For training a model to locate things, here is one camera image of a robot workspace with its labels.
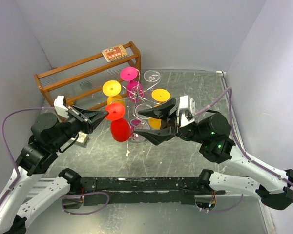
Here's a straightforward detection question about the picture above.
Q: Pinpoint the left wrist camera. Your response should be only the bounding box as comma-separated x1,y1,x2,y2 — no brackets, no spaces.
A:
53,95,69,119

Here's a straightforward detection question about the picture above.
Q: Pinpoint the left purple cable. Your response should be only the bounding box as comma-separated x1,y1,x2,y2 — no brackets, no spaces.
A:
0,106,56,220

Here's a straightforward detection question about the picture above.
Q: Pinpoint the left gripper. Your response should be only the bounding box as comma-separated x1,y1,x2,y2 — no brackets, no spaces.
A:
51,103,108,149

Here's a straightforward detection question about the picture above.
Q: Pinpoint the pink wine glass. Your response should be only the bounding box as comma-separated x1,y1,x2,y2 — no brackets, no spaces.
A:
120,67,144,103

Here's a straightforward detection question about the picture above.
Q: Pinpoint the red plastic cup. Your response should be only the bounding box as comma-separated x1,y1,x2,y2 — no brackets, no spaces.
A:
105,103,131,142

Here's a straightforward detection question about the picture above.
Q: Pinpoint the wooden shelf rack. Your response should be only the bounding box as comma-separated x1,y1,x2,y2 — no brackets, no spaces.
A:
34,41,141,110

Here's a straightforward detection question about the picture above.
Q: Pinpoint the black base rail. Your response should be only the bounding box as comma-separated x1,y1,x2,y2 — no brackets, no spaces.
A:
76,177,214,205

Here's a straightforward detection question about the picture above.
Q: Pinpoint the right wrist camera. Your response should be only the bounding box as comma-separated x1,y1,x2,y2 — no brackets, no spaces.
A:
178,95,195,127

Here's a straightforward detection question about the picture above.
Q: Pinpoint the chrome wine glass rack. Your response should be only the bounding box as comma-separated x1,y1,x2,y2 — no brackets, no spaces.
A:
103,67,171,143

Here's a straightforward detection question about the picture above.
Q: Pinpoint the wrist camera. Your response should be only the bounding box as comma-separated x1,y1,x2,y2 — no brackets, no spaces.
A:
53,95,69,119
178,95,195,127

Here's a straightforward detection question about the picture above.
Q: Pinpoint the white card box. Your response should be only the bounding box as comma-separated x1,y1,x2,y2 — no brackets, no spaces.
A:
76,132,89,147

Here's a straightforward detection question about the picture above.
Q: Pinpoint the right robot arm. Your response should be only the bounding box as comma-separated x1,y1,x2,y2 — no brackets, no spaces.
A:
135,95,293,210

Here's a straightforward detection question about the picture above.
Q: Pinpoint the orange spiral notebook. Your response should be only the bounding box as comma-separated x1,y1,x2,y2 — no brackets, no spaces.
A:
102,45,128,62

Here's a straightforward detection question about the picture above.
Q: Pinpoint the orange wine glass front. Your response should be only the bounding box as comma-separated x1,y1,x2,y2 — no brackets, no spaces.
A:
148,89,171,130

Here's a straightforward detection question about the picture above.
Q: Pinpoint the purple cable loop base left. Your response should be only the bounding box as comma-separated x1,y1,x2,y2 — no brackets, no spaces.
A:
61,192,110,216

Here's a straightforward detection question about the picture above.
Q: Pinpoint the clear wine glass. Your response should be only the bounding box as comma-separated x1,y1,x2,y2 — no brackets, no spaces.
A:
143,70,161,91
129,103,151,143

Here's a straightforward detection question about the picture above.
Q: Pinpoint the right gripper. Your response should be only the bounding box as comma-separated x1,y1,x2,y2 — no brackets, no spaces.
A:
134,98,207,144

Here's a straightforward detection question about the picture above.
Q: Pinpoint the orange wine glass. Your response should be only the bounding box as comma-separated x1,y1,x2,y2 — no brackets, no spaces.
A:
102,80,125,107
148,89,171,130

